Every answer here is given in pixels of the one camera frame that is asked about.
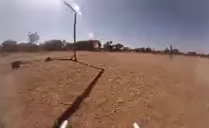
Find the dark reddish building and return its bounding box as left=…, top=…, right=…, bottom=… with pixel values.
left=73, top=39, right=102, bottom=52

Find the lamp pole with panel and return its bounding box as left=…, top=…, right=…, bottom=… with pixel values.
left=63, top=0, right=83, bottom=63

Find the brown dirt ground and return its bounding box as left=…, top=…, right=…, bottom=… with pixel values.
left=0, top=49, right=209, bottom=128

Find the robot's own part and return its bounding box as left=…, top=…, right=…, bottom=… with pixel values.
left=59, top=119, right=69, bottom=128
left=132, top=121, right=141, bottom=128

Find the dark rock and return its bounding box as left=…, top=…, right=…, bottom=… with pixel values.
left=10, top=60, right=23, bottom=70

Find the row of distant trees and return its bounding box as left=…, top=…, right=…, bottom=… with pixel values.
left=0, top=31, right=209, bottom=59

